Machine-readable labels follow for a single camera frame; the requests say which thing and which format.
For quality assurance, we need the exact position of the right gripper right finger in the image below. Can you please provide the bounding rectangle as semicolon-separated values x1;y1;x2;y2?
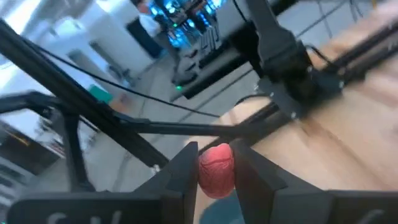
229;139;398;224

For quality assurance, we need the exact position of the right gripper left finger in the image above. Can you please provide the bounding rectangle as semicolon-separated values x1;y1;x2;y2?
6;141;200;224

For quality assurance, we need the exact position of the small pink toy raspberry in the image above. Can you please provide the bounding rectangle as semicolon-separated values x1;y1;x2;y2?
198;142;236;200

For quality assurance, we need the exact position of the teal plastic tupperware container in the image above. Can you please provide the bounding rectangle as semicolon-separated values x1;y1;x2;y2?
198;191;246;224

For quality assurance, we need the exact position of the black office desk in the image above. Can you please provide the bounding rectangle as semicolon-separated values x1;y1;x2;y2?
169;18;265;100

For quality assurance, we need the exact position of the teal green box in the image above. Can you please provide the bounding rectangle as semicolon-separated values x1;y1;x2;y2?
88;84;114;104

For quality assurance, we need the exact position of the person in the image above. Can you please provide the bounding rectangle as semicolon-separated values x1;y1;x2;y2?
136;0;175;72

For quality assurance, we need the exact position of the black aluminium rig frame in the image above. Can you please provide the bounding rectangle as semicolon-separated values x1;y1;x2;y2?
0;18;398;194

